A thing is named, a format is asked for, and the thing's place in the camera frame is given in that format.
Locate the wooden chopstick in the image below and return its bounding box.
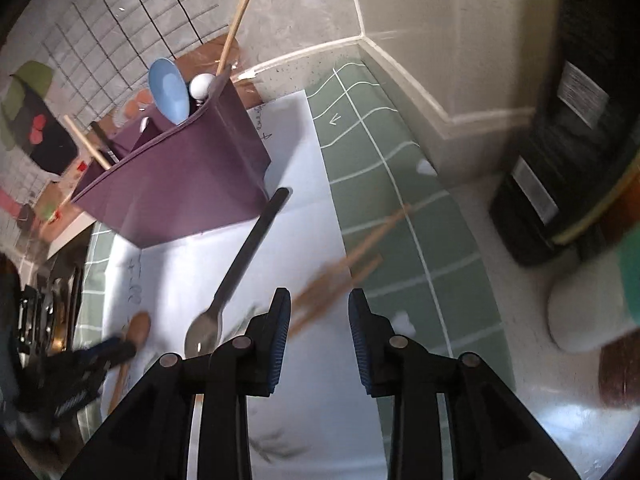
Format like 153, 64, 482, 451
62, 115, 114, 170
215, 0, 255, 77
289, 255, 385, 337
292, 203, 413, 313

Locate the blue spoon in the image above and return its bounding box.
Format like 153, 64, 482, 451
148, 57, 192, 126

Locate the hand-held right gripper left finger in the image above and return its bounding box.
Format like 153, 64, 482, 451
60, 287, 292, 480

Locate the white spoon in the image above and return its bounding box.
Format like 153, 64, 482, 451
189, 74, 217, 107

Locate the green grid mat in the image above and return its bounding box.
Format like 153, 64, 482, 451
75, 56, 507, 480

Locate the black handled metal spoon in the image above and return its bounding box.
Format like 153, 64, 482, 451
184, 187, 292, 357

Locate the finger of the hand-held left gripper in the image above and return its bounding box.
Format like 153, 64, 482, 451
72, 336, 137, 378

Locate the black handled utensil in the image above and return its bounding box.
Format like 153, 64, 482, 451
91, 121, 122, 162

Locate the purple utensil holder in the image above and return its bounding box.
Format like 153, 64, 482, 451
70, 62, 273, 250

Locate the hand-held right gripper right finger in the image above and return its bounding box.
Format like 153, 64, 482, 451
348, 289, 584, 480

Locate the wooden spoon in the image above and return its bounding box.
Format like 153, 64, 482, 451
106, 311, 152, 412

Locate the white bottle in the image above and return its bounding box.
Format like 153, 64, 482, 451
546, 247, 640, 355

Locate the white paper sheet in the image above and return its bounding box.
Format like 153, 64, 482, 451
100, 89, 392, 480

